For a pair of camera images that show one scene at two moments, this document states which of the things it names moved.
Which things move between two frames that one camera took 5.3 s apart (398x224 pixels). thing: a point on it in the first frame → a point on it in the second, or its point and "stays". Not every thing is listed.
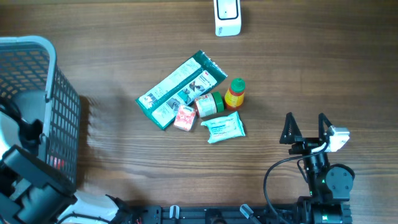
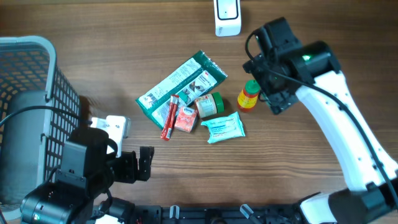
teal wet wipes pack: [231, 126] stays
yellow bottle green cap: [234, 95] → [248, 97]
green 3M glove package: [181, 90] stays
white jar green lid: [210, 104] stays
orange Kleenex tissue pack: [185, 117] stays
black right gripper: [304, 144] → [278, 102]
